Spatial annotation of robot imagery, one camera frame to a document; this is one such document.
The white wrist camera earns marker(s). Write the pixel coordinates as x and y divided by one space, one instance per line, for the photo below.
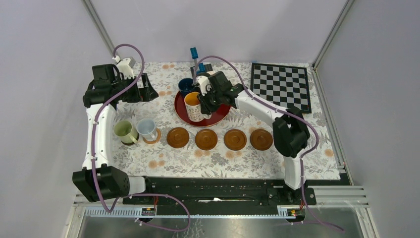
204 85
125 66

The light wooden coaster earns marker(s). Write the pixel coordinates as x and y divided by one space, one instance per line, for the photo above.
156 140

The light green mug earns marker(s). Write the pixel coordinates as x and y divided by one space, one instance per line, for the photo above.
125 131

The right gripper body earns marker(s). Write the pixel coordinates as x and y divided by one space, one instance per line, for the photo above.
211 101

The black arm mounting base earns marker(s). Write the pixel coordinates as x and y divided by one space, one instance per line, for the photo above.
206 196

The aluminium rail frame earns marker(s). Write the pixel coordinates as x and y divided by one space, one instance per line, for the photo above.
340 212

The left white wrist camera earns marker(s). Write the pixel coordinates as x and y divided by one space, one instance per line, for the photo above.
125 66

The blue and black block toy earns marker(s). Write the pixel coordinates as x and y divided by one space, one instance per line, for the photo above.
199 68

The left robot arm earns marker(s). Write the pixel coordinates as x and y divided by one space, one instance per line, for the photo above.
98 178

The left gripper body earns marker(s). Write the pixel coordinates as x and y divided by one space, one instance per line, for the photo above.
131 95

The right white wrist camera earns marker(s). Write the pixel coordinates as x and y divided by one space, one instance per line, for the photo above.
204 85

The patterned mug orange inside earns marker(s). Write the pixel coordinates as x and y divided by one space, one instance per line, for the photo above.
193 107

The black and white chessboard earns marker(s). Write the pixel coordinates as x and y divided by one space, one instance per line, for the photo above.
282 85

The floral tablecloth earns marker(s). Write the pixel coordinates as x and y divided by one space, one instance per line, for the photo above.
162 160

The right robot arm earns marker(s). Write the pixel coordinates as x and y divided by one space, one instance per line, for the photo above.
290 133

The light blue mug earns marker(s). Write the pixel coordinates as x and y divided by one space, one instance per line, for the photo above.
147 129

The red round tray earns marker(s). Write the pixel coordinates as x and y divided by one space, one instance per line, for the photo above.
216 117

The dark brown wooden coaster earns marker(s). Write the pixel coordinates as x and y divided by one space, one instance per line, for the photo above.
132 143

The dark blue mug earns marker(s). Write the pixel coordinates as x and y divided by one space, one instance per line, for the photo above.
186 86

